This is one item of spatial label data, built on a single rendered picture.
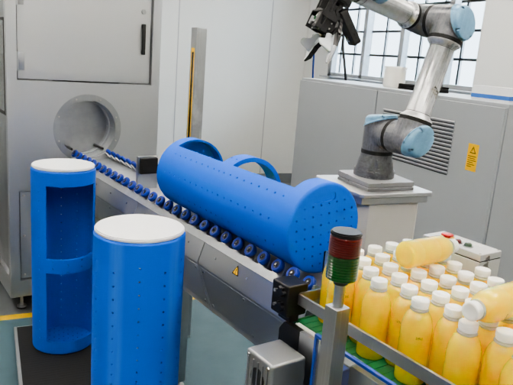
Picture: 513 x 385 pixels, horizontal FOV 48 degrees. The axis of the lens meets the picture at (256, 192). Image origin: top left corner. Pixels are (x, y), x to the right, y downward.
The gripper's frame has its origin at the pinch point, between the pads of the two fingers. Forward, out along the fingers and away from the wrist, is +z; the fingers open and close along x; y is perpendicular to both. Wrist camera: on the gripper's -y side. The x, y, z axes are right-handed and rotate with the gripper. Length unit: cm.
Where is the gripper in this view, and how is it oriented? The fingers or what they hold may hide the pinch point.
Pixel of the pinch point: (316, 63)
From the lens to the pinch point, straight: 176.9
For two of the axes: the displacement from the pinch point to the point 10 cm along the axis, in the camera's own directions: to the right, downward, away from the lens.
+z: -4.3, 9.0, 0.8
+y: -8.4, -3.6, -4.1
